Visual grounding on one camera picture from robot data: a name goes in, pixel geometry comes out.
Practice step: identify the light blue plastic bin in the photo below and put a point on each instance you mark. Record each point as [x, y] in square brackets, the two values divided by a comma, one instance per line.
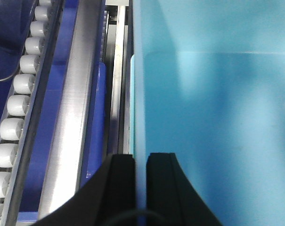
[209, 80]

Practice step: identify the steel divider rail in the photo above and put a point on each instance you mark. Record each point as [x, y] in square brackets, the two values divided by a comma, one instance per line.
[62, 178]

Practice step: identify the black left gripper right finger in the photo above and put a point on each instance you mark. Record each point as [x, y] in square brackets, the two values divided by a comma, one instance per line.
[171, 195]

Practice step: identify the white roller track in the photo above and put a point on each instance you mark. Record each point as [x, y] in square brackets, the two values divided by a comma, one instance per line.
[16, 129]

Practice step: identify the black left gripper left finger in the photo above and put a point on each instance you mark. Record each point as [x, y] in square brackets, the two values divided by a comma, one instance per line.
[109, 192]

